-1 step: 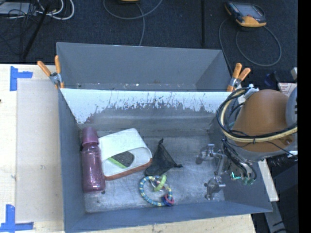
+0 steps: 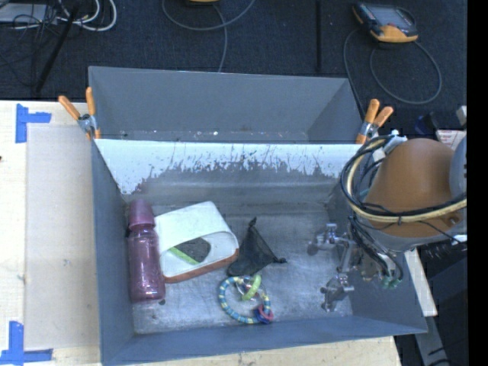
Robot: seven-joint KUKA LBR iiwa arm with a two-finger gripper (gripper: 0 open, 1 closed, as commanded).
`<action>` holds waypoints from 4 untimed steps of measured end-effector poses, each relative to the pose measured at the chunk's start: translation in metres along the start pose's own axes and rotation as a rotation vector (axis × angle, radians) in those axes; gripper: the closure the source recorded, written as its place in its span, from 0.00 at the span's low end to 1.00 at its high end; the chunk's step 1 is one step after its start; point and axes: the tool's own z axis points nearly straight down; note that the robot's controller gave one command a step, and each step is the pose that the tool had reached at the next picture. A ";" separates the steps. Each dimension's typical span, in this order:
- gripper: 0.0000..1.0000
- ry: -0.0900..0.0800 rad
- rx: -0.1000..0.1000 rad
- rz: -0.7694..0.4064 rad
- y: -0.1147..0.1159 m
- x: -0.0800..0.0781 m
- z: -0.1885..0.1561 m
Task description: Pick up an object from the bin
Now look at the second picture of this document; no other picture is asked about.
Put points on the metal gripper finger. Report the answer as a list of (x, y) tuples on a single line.
[(337, 290), (329, 238)]

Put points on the black mesh cloth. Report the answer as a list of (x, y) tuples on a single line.
[(253, 254)]

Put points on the white box with orange edge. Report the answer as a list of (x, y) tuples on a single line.
[(190, 223)]

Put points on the grey metal bin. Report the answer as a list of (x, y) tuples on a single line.
[(213, 158)]

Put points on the purple plastic bottle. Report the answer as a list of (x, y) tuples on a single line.
[(144, 257)]

